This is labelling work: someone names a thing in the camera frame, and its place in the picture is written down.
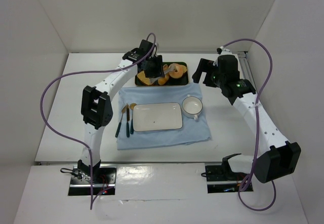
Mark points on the light blue cloth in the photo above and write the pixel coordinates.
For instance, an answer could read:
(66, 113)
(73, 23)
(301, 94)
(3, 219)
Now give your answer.
(192, 131)

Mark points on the sugared orange donut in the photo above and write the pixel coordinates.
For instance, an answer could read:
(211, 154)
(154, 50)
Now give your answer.
(175, 71)

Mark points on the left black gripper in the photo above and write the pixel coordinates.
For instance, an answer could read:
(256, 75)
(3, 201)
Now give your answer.
(154, 69)

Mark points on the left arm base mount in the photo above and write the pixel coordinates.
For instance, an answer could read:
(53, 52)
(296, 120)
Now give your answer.
(80, 182)

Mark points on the aluminium rail frame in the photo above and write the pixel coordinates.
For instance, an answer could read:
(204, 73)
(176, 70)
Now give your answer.
(245, 68)

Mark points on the gold knife green handle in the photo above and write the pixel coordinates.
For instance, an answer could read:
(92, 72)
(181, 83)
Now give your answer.
(127, 123)

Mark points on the striped bread roll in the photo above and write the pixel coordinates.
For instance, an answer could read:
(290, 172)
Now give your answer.
(163, 80)

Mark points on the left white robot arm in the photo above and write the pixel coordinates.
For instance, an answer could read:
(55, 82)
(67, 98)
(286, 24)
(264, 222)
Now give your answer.
(96, 106)

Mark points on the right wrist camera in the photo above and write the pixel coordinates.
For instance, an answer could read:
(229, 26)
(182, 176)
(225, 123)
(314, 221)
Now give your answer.
(223, 51)

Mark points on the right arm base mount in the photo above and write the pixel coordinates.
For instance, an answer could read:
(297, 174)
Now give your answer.
(220, 182)

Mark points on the left bread slice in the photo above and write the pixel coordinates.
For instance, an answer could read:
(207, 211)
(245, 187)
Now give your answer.
(143, 79)

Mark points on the gold fork green handle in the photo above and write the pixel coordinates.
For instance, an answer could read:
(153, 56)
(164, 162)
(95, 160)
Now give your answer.
(123, 111)

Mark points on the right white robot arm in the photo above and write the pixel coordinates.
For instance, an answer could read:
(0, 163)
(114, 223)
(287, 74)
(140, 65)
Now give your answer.
(277, 157)

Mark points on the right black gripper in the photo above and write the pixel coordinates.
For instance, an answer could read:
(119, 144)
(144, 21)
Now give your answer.
(203, 70)

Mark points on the bread slice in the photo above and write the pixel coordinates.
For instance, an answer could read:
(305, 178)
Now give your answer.
(143, 79)
(184, 69)

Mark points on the gold spoon green handle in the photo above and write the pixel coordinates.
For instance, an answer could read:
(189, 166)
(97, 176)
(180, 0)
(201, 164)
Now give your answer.
(132, 106)

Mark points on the silver metal tongs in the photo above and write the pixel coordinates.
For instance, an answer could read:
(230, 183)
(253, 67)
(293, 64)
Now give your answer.
(166, 72)

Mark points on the white rectangular plate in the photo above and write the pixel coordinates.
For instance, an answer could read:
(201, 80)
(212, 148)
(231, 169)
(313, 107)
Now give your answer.
(159, 116)

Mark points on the right bread slice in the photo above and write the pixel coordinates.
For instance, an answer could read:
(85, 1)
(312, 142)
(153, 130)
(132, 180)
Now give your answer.
(184, 69)

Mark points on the dark green serving tray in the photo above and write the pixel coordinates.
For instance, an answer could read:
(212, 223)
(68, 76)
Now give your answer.
(171, 82)

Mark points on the white bowl with handles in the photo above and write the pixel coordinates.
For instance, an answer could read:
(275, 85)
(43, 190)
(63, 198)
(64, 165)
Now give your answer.
(192, 107)

